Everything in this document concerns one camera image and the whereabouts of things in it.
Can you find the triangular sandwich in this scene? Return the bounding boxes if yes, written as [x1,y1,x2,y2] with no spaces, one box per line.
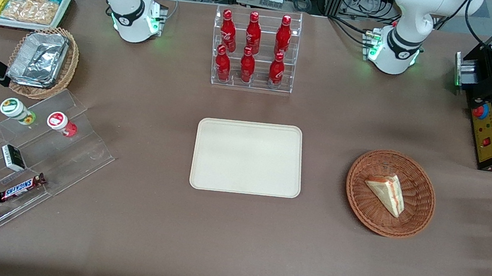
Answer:
[359,170,410,219]

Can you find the light wicker basket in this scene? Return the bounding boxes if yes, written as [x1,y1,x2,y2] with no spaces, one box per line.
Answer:
[3,20,84,106]

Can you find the cream plastic serving tray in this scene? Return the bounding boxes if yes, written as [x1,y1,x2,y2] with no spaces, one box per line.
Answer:
[188,111,311,206]

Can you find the round brown wicker basket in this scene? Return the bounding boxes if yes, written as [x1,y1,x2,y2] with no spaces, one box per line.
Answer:
[338,144,443,244]

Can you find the green lid snack cup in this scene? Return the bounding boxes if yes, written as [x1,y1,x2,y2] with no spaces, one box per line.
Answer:
[0,96,39,127]

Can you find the stacked aluminium foil trays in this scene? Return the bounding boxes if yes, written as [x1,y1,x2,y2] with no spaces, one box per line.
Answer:
[5,26,71,92]

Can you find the red lid snack cup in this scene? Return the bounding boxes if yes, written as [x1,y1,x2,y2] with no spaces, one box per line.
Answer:
[45,110,80,139]

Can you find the white rectangular snack bin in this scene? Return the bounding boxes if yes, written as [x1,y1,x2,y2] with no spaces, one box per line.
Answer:
[0,0,74,39]

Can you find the small black carton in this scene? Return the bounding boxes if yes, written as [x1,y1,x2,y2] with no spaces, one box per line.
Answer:
[0,143,30,174]

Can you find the clear acrylic stepped shelf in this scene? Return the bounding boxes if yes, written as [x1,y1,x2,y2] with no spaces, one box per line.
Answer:
[0,79,125,269]

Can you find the Snickers chocolate bar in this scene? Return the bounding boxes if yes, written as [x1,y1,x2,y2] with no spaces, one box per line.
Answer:
[0,167,48,210]

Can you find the red cola bottle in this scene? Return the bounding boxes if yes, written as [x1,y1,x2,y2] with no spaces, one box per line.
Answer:
[242,10,266,56]
[266,51,288,89]
[236,46,259,85]
[212,44,236,83]
[273,14,296,58]
[216,8,242,53]

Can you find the clear acrylic bottle rack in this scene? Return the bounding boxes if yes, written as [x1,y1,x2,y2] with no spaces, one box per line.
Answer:
[204,0,305,98]

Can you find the white power strip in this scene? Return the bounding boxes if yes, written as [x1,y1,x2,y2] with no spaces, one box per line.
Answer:
[257,0,285,10]

